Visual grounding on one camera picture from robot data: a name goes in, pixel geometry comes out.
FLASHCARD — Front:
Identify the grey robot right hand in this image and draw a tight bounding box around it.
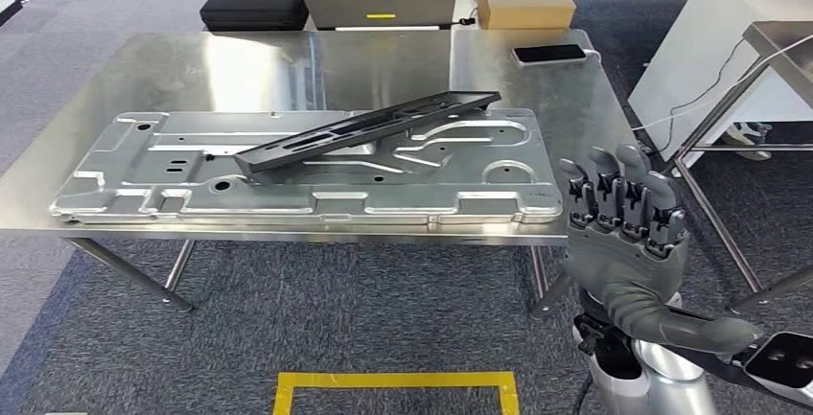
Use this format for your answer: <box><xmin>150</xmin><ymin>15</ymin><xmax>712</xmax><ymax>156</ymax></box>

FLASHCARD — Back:
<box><xmin>557</xmin><ymin>144</ymin><xmax>763</xmax><ymax>357</ymax></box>

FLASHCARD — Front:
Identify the black plastic panel part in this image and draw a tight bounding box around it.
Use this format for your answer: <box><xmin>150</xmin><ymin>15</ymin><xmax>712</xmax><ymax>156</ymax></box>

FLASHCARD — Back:
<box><xmin>233</xmin><ymin>89</ymin><xmax>503</xmax><ymax>176</ymax></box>

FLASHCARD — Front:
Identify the stainless steel workbench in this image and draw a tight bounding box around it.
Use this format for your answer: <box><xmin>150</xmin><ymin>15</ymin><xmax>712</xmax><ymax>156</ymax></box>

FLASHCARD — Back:
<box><xmin>669</xmin><ymin>20</ymin><xmax>813</xmax><ymax>313</ymax></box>
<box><xmin>0</xmin><ymin>29</ymin><xmax>652</xmax><ymax>321</ymax></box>

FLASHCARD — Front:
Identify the stamped sheet metal panel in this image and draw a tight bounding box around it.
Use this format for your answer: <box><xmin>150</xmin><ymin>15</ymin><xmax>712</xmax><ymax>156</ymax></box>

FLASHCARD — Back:
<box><xmin>49</xmin><ymin>106</ymin><xmax>566</xmax><ymax>226</ymax></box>

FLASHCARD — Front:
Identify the black smartphone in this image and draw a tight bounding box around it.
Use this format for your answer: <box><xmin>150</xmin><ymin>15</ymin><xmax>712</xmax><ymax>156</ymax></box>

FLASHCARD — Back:
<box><xmin>511</xmin><ymin>43</ymin><xmax>589</xmax><ymax>68</ymax></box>

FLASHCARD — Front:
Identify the white side panel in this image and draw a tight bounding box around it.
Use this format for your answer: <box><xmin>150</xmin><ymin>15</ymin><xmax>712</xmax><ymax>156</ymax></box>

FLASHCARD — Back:
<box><xmin>627</xmin><ymin>0</ymin><xmax>813</xmax><ymax>169</ymax></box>

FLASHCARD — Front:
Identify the brown cardboard box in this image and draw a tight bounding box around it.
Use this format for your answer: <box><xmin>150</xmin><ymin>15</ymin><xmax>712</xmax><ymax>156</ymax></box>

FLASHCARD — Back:
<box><xmin>476</xmin><ymin>0</ymin><xmax>578</xmax><ymax>32</ymax></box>

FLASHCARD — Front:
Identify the grey laptop computer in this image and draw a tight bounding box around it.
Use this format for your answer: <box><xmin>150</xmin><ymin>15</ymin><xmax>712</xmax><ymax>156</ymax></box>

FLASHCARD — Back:
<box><xmin>298</xmin><ymin>0</ymin><xmax>460</xmax><ymax>33</ymax></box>

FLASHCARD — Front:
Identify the yellow floor tape square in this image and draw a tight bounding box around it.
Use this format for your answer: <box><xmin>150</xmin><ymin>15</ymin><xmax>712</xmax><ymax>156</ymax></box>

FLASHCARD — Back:
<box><xmin>272</xmin><ymin>371</ymin><xmax>523</xmax><ymax>415</ymax></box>

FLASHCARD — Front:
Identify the black zippered carry case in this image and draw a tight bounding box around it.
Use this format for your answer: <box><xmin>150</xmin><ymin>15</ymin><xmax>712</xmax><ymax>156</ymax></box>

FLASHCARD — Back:
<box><xmin>198</xmin><ymin>0</ymin><xmax>311</xmax><ymax>33</ymax></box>

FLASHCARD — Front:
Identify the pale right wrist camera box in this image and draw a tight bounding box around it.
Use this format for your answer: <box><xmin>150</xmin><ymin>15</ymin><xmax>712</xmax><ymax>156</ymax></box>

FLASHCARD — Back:
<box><xmin>743</xmin><ymin>332</ymin><xmax>813</xmax><ymax>407</ymax></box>

